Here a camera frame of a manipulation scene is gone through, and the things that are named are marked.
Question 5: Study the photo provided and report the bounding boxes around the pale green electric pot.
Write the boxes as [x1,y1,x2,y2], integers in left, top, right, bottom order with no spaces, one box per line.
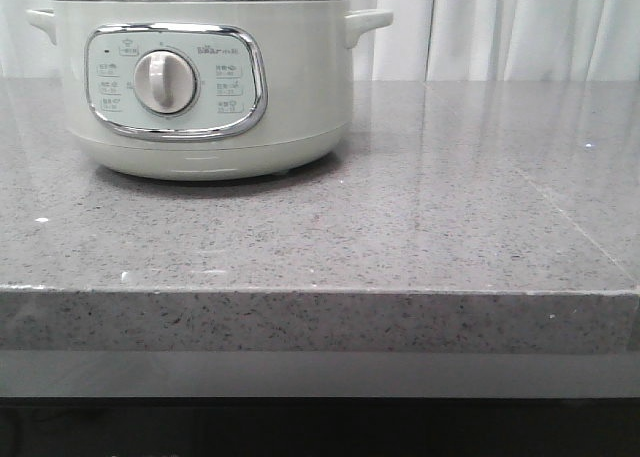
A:
[26,0,393,181]

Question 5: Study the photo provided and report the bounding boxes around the beige pot control knob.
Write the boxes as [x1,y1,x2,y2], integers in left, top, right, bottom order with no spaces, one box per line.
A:
[133,50,197,115]

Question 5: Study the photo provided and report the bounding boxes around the white curtain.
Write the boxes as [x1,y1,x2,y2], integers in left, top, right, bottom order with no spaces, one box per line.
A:
[0,0,640,82]

